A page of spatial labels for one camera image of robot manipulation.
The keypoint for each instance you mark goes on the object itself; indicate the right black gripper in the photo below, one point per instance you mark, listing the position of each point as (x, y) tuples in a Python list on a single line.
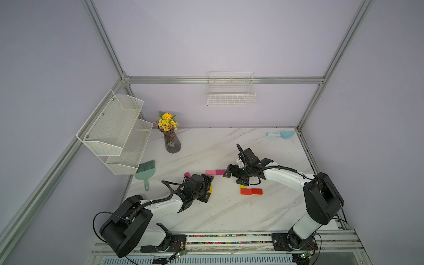
[(236, 174)]

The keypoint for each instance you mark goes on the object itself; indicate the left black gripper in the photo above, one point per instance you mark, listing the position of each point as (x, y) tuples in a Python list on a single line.
[(206, 184)]

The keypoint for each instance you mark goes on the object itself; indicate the light pink block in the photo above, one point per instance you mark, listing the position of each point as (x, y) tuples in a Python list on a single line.
[(210, 172)]

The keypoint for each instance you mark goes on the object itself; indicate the red block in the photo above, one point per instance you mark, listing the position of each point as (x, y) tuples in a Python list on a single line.
[(245, 191), (256, 191)]

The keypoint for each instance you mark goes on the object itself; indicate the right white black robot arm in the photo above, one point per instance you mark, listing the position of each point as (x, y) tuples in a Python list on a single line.
[(322, 199)]

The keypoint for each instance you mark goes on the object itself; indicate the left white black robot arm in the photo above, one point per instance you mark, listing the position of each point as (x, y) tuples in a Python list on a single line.
[(135, 222)]

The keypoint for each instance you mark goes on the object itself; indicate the dark glass vase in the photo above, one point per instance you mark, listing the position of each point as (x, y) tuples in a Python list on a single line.
[(172, 142)]

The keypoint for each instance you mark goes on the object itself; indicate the teal scoop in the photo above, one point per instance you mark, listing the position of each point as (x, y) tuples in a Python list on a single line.
[(282, 134)]

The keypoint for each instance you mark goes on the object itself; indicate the yellow flower bouquet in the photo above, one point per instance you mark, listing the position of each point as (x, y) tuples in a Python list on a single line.
[(166, 122)]

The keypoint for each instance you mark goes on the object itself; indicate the lower white mesh shelf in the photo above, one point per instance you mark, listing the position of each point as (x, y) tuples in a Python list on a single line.
[(128, 162)]

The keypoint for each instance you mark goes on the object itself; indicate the white mesh shelf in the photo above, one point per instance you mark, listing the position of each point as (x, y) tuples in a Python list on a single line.
[(128, 162), (108, 128)]

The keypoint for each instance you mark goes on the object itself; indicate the upper white mesh shelf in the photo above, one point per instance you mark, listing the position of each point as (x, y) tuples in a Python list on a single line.
[(108, 128)]

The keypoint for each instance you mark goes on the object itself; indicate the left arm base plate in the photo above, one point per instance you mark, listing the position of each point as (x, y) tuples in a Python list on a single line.
[(170, 244)]

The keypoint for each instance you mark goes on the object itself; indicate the white wire wall basket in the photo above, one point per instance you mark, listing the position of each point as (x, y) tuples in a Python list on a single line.
[(232, 89)]

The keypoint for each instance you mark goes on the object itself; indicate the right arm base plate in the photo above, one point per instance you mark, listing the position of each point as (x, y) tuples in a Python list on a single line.
[(292, 242)]

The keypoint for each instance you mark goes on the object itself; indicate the aluminium front rail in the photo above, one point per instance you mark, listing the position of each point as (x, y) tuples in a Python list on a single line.
[(324, 240)]

